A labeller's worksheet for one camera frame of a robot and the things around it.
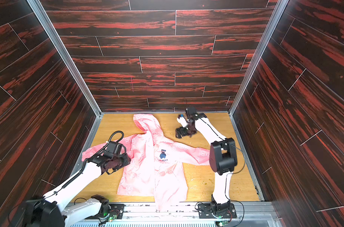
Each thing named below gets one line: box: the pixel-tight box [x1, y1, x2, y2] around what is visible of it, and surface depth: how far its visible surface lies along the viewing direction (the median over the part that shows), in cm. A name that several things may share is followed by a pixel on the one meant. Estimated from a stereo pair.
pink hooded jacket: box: [81, 113, 211, 212], surface depth 90 cm
